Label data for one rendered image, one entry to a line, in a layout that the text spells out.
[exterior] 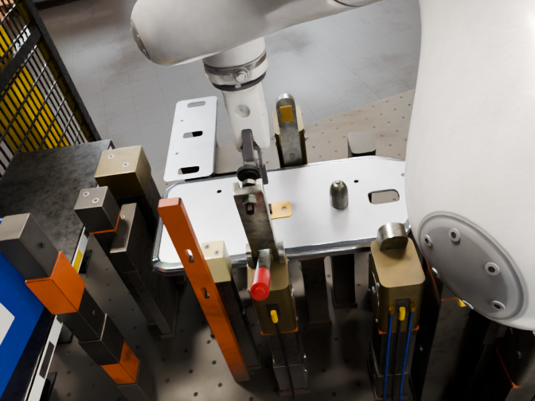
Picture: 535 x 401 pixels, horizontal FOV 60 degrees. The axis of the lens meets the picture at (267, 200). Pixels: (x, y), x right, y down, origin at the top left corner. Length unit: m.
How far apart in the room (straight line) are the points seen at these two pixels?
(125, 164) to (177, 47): 0.46
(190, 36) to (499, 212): 0.35
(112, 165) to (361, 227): 0.48
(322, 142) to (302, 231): 0.69
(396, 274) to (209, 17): 0.39
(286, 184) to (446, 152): 0.66
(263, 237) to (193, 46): 0.27
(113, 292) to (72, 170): 0.34
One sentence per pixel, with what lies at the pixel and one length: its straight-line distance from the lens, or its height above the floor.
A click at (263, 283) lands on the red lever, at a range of 0.53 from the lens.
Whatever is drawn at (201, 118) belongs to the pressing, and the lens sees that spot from 1.08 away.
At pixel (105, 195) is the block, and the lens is 0.83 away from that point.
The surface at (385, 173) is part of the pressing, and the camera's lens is 0.87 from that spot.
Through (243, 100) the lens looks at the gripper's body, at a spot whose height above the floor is 1.26.
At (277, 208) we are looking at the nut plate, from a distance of 0.81.
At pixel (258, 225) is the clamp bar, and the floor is 1.15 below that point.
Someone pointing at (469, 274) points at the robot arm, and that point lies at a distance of 0.21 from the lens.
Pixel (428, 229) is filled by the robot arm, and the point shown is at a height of 1.42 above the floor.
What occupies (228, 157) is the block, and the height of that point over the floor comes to 0.98.
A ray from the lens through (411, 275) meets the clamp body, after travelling 0.63.
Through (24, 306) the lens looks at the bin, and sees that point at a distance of 0.75.
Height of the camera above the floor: 1.58
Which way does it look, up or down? 44 degrees down
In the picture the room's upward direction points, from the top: 12 degrees counter-clockwise
